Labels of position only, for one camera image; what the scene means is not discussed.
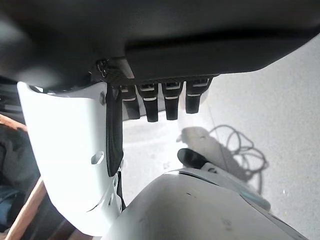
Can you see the black garment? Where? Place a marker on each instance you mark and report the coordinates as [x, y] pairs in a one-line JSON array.
[[17, 160]]

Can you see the wicker laundry basket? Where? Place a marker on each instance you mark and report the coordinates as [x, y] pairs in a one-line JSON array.
[[27, 207]]

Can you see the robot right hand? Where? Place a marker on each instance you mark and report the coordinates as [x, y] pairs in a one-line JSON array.
[[160, 35]]

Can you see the silver robot right leg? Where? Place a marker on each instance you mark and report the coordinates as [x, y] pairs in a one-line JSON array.
[[187, 212]]

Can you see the blue garment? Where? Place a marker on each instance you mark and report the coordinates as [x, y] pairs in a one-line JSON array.
[[7, 202]]

